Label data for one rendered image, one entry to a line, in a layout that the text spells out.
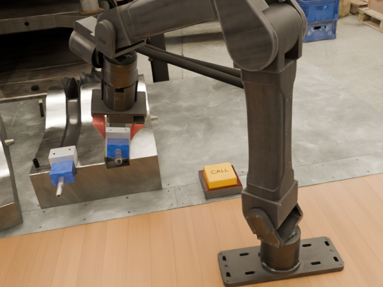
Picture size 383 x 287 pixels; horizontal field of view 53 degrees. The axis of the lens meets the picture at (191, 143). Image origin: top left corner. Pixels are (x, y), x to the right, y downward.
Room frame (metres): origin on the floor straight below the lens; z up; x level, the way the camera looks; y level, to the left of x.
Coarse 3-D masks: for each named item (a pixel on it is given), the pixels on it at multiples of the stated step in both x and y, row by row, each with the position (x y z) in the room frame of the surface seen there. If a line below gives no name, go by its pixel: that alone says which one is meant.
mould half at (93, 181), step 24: (48, 96) 0.95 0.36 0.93; (48, 120) 0.88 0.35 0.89; (48, 144) 0.77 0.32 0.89; (96, 144) 0.75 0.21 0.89; (144, 144) 0.73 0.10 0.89; (48, 168) 0.66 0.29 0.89; (96, 168) 0.66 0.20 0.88; (120, 168) 0.67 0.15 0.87; (144, 168) 0.67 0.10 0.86; (48, 192) 0.65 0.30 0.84; (72, 192) 0.66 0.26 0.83; (96, 192) 0.66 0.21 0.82; (120, 192) 0.67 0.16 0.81
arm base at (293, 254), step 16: (288, 240) 0.43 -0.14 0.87; (304, 240) 0.48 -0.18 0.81; (320, 240) 0.48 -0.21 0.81; (224, 256) 0.47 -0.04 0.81; (240, 256) 0.46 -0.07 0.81; (256, 256) 0.46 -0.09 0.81; (272, 256) 0.42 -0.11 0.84; (288, 256) 0.42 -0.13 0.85; (304, 256) 0.45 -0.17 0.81; (320, 256) 0.45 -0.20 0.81; (336, 256) 0.44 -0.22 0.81; (224, 272) 0.43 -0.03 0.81; (240, 272) 0.43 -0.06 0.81; (256, 272) 0.43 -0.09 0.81; (272, 272) 0.42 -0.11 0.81; (288, 272) 0.41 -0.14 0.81; (304, 272) 0.42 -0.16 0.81; (320, 272) 0.42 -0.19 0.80
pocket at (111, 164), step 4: (104, 156) 0.69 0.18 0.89; (104, 160) 0.68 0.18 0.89; (108, 160) 0.71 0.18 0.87; (112, 160) 0.71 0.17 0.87; (124, 160) 0.71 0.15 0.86; (128, 160) 0.71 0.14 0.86; (108, 164) 0.70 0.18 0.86; (112, 164) 0.70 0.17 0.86; (116, 164) 0.70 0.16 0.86; (120, 164) 0.70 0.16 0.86; (124, 164) 0.70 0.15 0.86; (128, 164) 0.68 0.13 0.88; (108, 168) 0.67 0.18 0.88
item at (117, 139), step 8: (112, 128) 0.71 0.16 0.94; (120, 128) 0.72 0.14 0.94; (128, 128) 0.72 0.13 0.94; (112, 136) 0.69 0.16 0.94; (120, 136) 0.69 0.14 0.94; (128, 136) 0.69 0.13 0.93; (112, 144) 0.65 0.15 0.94; (120, 144) 0.65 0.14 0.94; (128, 144) 0.65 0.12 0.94; (112, 152) 0.64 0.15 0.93; (120, 152) 0.63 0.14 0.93; (128, 152) 0.65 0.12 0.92; (120, 160) 0.59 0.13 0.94
